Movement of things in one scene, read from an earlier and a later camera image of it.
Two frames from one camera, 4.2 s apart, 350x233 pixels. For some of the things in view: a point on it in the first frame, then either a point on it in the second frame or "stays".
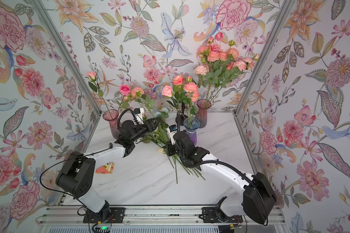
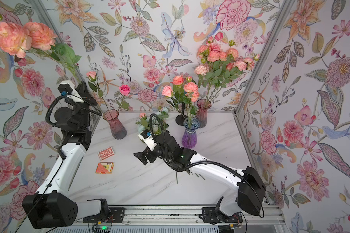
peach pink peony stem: (146, 101) -> (17, 40)
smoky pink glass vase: (112, 116) stays
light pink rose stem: (92, 76) stays
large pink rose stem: (167, 91) stays
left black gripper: (148, 124) -> (88, 100)
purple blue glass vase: (191, 124) stays
